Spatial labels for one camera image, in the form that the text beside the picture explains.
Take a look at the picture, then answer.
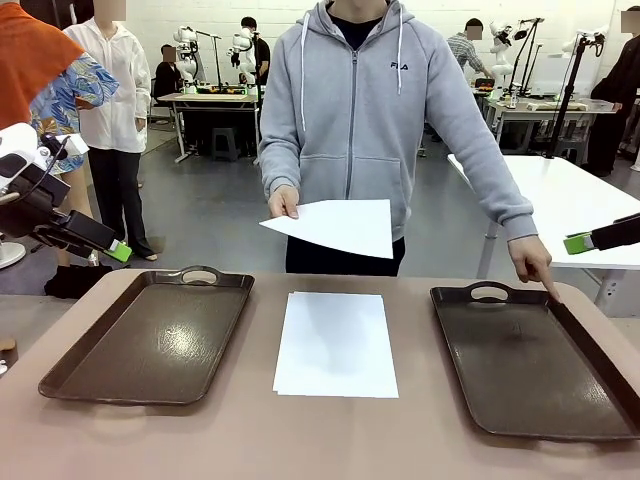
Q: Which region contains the person in plaid shirt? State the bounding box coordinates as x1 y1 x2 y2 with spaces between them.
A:
447 18 489 81

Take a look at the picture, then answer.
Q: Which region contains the black lamp stand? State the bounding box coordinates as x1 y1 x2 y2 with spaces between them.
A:
510 17 546 97

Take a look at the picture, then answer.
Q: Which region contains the thin black camera stand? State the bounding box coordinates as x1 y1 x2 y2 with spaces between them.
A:
197 29 224 89

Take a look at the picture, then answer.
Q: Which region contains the person's right hand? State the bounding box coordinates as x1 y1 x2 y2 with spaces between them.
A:
267 185 301 221

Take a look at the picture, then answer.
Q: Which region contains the wooden background work table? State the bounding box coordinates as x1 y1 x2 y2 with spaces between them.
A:
482 97 621 151
157 91 264 164

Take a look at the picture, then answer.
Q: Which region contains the person in grey hoodie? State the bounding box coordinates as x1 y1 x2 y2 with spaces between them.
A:
258 0 501 277

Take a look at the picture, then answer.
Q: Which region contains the white A4 paper sheet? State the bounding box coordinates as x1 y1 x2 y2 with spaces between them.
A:
272 291 400 400
258 199 394 260

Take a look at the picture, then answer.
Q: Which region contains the person in dark coat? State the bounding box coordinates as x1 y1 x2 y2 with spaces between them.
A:
589 9 640 177

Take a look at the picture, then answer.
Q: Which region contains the person's right forearm grey sleeve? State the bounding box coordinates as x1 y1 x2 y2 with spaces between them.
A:
258 142 304 199

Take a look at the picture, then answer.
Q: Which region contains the white chair base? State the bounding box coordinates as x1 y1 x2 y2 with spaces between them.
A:
0 238 27 271

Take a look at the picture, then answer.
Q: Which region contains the standing person in black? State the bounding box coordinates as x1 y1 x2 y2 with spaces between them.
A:
239 16 271 89

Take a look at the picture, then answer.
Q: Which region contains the black tripod pole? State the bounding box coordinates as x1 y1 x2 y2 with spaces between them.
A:
543 32 590 161

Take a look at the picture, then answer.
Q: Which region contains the person's left forearm grey sleeve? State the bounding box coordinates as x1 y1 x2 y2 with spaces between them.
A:
464 139 539 245

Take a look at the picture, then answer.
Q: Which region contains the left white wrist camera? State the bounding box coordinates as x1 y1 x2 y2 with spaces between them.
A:
0 149 39 194

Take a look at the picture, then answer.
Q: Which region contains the brown plastic serving tray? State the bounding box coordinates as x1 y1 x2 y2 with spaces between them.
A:
38 264 256 406
429 280 640 442

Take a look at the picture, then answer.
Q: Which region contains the white label tag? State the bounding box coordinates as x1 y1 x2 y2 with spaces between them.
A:
52 133 90 156

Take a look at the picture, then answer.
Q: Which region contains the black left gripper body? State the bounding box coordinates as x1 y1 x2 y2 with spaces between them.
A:
0 164 71 239

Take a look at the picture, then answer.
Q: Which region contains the grey plastic stool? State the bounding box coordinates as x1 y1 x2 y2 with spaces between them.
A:
211 127 239 162

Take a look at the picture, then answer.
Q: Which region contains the person in white shirt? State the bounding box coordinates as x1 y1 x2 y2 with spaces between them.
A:
63 0 160 262

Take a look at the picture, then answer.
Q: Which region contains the person's left hand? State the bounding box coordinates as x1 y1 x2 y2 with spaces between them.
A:
507 233 562 302

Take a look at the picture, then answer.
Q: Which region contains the white table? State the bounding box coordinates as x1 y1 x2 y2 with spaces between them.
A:
447 153 640 321

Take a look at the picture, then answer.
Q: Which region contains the black bag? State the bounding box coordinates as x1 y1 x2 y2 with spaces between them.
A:
43 263 114 300

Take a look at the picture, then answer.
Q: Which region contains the seated person in black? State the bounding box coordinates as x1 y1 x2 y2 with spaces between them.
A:
152 43 184 101

